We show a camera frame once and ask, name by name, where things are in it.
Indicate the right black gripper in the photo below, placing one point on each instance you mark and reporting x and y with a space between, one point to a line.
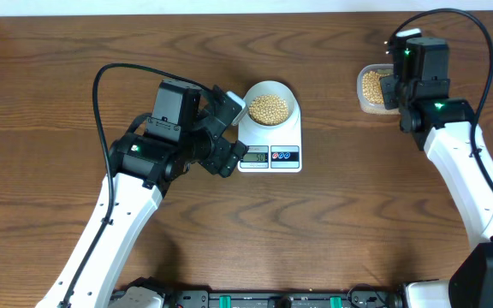
388 92

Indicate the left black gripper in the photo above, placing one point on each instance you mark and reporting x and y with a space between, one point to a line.
222 156

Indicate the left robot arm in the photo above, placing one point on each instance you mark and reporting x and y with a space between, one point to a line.
185 127

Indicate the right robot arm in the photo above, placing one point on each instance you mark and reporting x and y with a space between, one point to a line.
445 130

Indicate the soybeans in bowl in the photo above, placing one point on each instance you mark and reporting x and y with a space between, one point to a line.
268 110

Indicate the grey round bowl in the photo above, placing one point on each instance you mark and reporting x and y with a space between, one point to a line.
274 88

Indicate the white digital kitchen scale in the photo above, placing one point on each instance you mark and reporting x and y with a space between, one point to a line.
271 150

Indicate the pile of soybeans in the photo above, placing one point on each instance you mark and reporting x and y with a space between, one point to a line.
371 87

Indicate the clear plastic container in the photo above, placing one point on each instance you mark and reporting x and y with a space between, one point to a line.
375 109

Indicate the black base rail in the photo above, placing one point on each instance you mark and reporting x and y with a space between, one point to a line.
139 297

